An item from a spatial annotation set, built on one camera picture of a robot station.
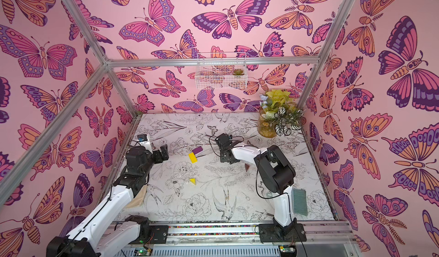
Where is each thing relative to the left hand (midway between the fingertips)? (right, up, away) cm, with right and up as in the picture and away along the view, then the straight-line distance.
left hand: (159, 144), depth 83 cm
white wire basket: (+30, +40, +12) cm, 52 cm away
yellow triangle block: (+16, -19, +5) cm, 25 cm away
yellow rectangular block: (+14, -9, +15) cm, 22 cm away
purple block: (+15, -5, +20) cm, 26 cm away
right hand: (+35, -8, +16) cm, 39 cm away
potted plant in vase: (+59, +15, +3) cm, 61 cm away
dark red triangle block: (+44, -13, +9) cm, 47 cm away
